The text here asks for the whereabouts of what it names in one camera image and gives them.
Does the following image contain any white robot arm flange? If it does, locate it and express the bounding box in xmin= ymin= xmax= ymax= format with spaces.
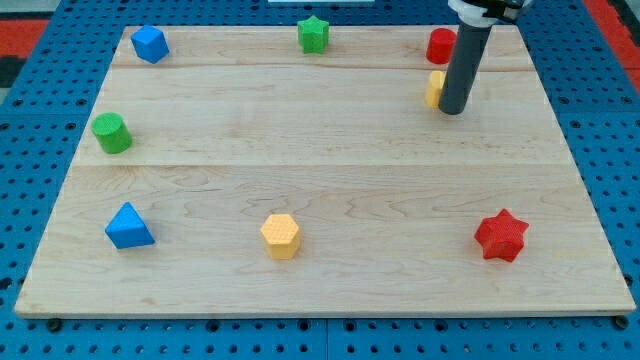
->
xmin=447 ymin=0 xmax=533 ymax=28

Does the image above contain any green star block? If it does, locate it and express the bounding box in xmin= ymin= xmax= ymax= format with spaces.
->
xmin=297 ymin=15 xmax=330 ymax=54

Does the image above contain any red star block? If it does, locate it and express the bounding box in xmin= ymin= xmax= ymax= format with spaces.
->
xmin=474 ymin=209 xmax=529 ymax=262

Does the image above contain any yellow hexagon block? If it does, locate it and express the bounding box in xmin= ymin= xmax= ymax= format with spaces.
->
xmin=260 ymin=214 xmax=301 ymax=260

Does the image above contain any light wooden board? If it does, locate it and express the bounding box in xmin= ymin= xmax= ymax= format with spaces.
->
xmin=15 ymin=25 xmax=636 ymax=319

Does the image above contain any yellow block behind rod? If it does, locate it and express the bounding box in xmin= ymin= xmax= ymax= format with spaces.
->
xmin=424 ymin=71 xmax=446 ymax=109

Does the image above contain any red cylinder block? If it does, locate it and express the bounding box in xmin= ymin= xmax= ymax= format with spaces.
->
xmin=425 ymin=28 xmax=457 ymax=65

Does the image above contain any blue triangle block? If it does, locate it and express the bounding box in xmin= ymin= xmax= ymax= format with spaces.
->
xmin=105 ymin=202 xmax=155 ymax=249

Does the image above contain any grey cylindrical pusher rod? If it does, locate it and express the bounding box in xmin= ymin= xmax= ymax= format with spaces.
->
xmin=438 ymin=22 xmax=492 ymax=115

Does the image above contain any green cylinder block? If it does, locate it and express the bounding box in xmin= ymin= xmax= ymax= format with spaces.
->
xmin=91 ymin=112 xmax=132 ymax=154

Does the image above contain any blue cube block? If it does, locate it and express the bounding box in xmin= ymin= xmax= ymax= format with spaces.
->
xmin=131 ymin=25 xmax=169 ymax=64

